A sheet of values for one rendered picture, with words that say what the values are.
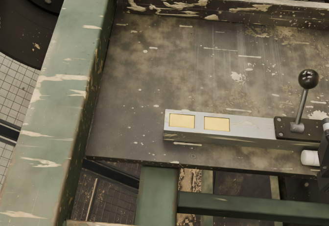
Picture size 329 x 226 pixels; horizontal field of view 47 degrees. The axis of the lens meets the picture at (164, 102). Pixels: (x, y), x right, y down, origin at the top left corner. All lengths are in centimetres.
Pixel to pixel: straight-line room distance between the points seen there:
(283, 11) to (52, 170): 67
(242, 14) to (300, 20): 15
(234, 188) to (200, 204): 206
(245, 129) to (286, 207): 18
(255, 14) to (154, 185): 50
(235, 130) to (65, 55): 37
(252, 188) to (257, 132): 198
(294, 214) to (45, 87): 55
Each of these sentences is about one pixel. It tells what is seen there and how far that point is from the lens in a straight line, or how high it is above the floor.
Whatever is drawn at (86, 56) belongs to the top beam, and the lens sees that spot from 78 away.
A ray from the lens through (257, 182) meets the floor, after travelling 273.
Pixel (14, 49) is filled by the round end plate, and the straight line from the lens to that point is 125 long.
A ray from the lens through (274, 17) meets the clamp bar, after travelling 102.
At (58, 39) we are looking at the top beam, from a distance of 82.
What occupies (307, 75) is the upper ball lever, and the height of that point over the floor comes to 152.
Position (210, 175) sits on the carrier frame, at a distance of 188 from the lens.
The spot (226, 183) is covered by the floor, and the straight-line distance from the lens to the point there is 290.
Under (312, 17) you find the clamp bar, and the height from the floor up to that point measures 137.
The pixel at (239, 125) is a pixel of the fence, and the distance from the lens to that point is 77.
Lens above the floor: 205
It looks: 31 degrees down
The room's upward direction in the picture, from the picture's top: 60 degrees counter-clockwise
